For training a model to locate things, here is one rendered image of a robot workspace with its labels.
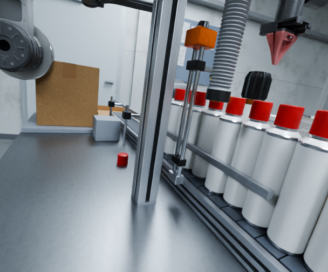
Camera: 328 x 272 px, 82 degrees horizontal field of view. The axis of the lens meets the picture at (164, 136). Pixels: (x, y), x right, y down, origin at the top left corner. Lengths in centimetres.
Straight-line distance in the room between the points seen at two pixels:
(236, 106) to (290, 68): 433
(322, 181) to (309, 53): 476
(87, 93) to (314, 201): 84
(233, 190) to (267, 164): 9
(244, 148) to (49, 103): 79
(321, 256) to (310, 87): 492
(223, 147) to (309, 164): 15
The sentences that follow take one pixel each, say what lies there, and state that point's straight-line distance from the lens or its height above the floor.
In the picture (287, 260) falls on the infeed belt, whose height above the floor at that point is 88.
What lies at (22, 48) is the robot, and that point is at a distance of 76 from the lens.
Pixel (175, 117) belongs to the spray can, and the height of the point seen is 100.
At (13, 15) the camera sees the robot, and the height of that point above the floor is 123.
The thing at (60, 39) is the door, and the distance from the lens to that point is 322.
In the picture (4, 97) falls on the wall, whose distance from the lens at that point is 350.
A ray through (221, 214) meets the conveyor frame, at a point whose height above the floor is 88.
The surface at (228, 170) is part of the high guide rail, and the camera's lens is 36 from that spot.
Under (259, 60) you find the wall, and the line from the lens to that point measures 417.
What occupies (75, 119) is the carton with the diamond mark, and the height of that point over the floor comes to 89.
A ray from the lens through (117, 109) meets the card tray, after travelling 159.
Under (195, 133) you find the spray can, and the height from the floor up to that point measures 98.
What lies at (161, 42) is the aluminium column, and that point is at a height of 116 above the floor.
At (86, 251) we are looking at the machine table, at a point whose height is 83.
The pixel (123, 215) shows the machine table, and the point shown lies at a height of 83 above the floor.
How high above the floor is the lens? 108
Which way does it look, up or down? 15 degrees down
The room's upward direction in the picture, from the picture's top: 9 degrees clockwise
